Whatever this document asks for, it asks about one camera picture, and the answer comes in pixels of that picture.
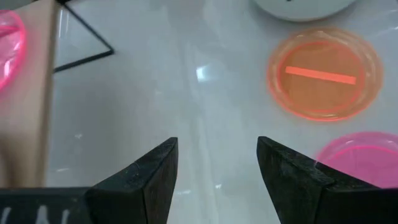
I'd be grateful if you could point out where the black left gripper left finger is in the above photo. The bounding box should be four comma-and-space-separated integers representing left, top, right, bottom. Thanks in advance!
85, 136, 179, 224

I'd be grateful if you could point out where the orange transparent plastic plate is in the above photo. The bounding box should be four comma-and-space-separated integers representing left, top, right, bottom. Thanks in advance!
266, 26, 384, 123

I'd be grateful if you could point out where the black frame wooden shelf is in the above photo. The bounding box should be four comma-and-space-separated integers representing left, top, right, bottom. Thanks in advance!
52, 0, 115, 74

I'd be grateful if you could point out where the pink transparent plastic plate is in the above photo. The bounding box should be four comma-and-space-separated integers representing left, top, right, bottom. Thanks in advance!
0, 9, 27, 91
315, 131, 398, 190

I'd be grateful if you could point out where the wooden shelf board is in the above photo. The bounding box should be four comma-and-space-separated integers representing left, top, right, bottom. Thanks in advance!
0, 0, 58, 189

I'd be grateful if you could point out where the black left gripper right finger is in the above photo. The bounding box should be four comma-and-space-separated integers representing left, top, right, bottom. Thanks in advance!
257, 136, 398, 224

